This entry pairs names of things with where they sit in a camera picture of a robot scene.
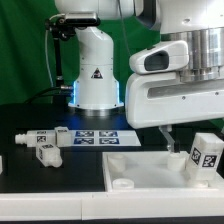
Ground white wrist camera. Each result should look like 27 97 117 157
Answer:
129 40 189 75

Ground white square table top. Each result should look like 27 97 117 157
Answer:
101 150 224 193

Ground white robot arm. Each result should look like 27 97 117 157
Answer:
55 0 224 145

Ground black cables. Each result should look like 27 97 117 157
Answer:
23 84 75 105

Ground white tag sheet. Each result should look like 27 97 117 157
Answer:
71 130 141 147

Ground black camera on stand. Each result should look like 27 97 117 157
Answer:
45 12 100 82

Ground white L-shaped fence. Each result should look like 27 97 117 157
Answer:
0 153 224 221

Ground white block left edge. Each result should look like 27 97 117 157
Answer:
0 155 3 175

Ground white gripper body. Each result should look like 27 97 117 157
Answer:
125 72 224 129

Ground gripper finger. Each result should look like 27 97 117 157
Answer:
159 125 180 153

